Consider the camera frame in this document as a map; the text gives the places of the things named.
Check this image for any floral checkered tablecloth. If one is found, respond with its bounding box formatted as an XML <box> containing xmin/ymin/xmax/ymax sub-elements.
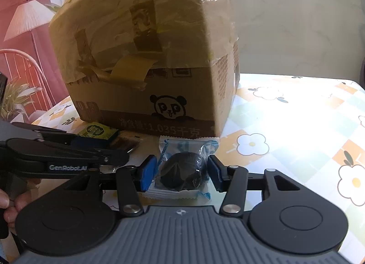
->
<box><xmin>30</xmin><ymin>73</ymin><xmax>365</xmax><ymax>264</ymax></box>

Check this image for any brown cardboard box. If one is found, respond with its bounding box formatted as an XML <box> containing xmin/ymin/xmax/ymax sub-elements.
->
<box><xmin>48</xmin><ymin>0</ymin><xmax>240</xmax><ymax>139</ymax></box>

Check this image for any printed backdrop cloth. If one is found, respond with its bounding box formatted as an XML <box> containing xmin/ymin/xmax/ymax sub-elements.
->
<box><xmin>0</xmin><ymin>0</ymin><xmax>109</xmax><ymax>128</ymax></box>

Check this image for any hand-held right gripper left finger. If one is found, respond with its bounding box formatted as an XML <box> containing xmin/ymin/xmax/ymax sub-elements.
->
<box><xmin>57</xmin><ymin>154</ymin><xmax>158</xmax><ymax>216</ymax></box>

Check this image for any clear packet with black ball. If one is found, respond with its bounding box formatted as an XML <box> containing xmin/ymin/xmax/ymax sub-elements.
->
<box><xmin>147</xmin><ymin>135</ymin><xmax>221</xmax><ymax>199</ymax></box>

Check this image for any person's left hand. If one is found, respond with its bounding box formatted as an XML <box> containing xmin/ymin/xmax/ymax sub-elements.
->
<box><xmin>0</xmin><ymin>187</ymin><xmax>36</xmax><ymax>234</ymax></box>

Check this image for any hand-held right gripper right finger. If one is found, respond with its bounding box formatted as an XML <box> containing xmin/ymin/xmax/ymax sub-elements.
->
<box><xmin>208</xmin><ymin>155</ymin><xmax>307</xmax><ymax>217</ymax></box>

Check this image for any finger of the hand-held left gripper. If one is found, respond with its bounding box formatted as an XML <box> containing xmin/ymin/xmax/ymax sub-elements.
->
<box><xmin>94</xmin><ymin>149</ymin><xmax>129</xmax><ymax>168</ymax></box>
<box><xmin>43</xmin><ymin>132</ymin><xmax>118</xmax><ymax>154</ymax></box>

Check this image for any square green snack packet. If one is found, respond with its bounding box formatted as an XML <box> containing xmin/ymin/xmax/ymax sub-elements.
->
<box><xmin>78</xmin><ymin>122</ymin><xmax>120</xmax><ymax>142</ymax></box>

